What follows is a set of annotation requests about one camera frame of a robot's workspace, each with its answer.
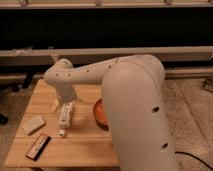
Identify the white plastic bottle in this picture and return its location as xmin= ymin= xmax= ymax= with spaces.
xmin=58 ymin=102 xmax=73 ymax=137

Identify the orange ceramic bowl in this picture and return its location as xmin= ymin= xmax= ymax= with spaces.
xmin=93 ymin=99 xmax=108 ymax=128

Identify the long white rail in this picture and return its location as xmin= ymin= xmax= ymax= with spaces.
xmin=0 ymin=46 xmax=213 ymax=65

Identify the wooden table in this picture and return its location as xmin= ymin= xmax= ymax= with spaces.
xmin=5 ymin=79 xmax=118 ymax=168

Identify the black cable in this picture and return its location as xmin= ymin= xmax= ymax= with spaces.
xmin=174 ymin=151 xmax=213 ymax=171

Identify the beige sponge block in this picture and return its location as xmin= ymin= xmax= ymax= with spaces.
xmin=22 ymin=115 xmax=46 ymax=135

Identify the black and orange box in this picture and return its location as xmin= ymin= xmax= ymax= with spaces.
xmin=26 ymin=133 xmax=51 ymax=161

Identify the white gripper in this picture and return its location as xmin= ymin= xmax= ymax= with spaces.
xmin=51 ymin=85 xmax=87 ymax=113

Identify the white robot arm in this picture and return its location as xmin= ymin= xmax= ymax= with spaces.
xmin=44 ymin=54 xmax=178 ymax=171

